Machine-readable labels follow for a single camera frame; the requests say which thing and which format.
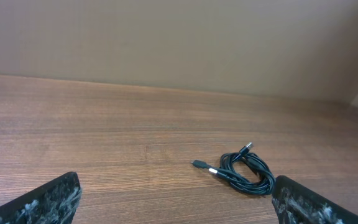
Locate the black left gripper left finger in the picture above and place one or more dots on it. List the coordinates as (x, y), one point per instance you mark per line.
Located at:
(53, 202)

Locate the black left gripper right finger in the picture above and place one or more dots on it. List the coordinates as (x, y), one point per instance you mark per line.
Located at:
(295, 204)

